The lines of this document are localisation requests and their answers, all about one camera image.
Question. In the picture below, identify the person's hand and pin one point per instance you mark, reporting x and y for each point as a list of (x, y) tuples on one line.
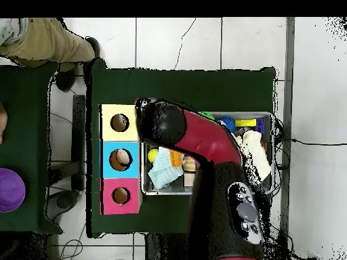
[(2, 122)]

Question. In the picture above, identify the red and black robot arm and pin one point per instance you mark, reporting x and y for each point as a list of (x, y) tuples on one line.
[(211, 135)]

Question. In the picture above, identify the wooden box with three holes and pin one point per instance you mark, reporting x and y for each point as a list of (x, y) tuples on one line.
[(132, 189)]

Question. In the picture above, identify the silver mesh bin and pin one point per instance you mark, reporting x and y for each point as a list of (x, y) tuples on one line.
[(162, 189)]

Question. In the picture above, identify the dark green table cloth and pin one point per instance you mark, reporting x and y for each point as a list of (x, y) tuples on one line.
[(21, 122), (176, 84)]

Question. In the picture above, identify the purple bowl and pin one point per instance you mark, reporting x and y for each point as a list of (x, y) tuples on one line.
[(10, 189)]

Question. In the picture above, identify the black stand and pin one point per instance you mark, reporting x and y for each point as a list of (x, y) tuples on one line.
[(79, 135)]

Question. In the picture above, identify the person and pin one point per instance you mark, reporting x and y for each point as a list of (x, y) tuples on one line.
[(48, 43)]

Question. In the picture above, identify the yellow ball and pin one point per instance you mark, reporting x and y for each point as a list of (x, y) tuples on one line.
[(152, 155)]

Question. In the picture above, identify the light blue knitted cloth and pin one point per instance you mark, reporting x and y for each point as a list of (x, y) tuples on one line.
[(162, 170)]

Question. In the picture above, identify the orange plastic building block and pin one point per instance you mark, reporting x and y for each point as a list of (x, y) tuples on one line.
[(176, 158)]

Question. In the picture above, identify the large green spiky ball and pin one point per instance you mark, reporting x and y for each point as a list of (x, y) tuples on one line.
[(207, 115)]

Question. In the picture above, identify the blue spiky ball with eyes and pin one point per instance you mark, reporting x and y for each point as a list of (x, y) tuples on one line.
[(227, 123)]

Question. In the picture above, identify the cream knitted cloth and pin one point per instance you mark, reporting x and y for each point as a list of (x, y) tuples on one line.
[(256, 151)]

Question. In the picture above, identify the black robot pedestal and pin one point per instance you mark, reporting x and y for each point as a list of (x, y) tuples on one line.
[(162, 249)]

